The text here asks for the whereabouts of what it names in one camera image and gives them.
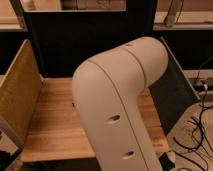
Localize black floor cables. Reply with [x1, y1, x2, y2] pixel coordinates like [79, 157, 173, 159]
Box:
[172, 56, 213, 171]

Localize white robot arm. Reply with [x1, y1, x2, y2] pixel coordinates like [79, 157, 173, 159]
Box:
[72, 37, 168, 171]

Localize black back panel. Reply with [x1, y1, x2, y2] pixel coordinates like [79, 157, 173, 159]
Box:
[24, 0, 157, 77]

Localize right dark side panel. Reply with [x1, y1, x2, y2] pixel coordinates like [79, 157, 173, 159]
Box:
[149, 37, 199, 135]

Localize power strip on floor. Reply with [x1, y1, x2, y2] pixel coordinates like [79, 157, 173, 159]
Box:
[194, 79, 213, 91]

